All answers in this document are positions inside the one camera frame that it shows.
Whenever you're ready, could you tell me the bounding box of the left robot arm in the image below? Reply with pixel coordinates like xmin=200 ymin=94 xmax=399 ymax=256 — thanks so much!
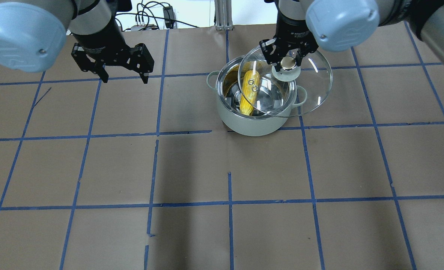
xmin=0 ymin=0 xmax=154 ymax=84

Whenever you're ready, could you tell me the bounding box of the aluminium frame post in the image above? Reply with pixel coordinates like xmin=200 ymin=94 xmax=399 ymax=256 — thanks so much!
xmin=214 ymin=0 xmax=233 ymax=31

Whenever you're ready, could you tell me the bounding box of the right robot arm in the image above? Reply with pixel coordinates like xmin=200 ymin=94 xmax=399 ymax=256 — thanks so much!
xmin=259 ymin=0 xmax=444 ymax=71

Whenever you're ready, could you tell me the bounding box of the pale green steel pot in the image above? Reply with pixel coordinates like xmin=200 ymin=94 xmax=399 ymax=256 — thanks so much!
xmin=206 ymin=54 xmax=307 ymax=137

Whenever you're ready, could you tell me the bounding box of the yellow corn cob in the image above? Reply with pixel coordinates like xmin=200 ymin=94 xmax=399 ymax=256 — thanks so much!
xmin=239 ymin=70 xmax=260 ymax=116

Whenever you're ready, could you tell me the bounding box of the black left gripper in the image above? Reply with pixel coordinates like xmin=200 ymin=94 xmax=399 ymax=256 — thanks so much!
xmin=71 ymin=19 xmax=155 ymax=84

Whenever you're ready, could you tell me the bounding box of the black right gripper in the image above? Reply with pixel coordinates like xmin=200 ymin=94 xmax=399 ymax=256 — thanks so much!
xmin=259 ymin=17 xmax=319 ymax=72

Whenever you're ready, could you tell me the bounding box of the glass pot lid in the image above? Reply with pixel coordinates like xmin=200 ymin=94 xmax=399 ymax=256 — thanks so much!
xmin=237 ymin=48 xmax=333 ymax=118

